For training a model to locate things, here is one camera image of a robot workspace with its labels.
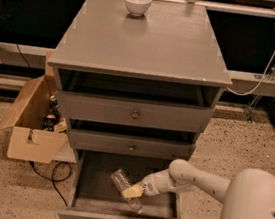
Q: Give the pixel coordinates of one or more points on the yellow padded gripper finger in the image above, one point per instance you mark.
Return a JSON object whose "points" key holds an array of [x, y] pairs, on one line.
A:
{"points": [[134, 191]]}

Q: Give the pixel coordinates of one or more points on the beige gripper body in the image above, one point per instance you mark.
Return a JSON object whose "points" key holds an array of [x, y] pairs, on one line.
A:
{"points": [[150, 186]]}

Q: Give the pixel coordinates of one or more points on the clear plastic water bottle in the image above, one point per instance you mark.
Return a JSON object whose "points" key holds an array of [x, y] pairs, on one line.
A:
{"points": [[121, 181]]}

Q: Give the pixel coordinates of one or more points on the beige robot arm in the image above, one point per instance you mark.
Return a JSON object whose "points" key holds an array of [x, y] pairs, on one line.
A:
{"points": [[250, 194]]}

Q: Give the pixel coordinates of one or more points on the grey open bottom drawer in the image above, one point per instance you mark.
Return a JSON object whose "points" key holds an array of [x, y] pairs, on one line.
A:
{"points": [[94, 195]]}

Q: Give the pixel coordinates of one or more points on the grey top drawer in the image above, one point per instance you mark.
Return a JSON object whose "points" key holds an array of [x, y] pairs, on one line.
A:
{"points": [[79, 106]]}

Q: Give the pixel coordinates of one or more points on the grey middle drawer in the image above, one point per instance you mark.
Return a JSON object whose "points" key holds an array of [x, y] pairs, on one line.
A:
{"points": [[130, 145]]}

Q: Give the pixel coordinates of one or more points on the grey wooden drawer cabinet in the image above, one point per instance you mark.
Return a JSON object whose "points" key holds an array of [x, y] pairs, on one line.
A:
{"points": [[168, 56]]}

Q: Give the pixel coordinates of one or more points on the items inside cardboard box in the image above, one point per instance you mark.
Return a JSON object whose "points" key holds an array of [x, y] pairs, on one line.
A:
{"points": [[54, 121]]}

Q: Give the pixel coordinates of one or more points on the open cardboard box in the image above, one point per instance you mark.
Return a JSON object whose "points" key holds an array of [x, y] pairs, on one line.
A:
{"points": [[28, 140]]}

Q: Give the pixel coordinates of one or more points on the white ceramic bowl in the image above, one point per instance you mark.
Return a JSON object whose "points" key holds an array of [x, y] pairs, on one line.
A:
{"points": [[137, 7]]}

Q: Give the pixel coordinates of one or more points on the metal shelf rail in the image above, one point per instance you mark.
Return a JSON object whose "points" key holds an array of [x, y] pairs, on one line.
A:
{"points": [[30, 56]]}

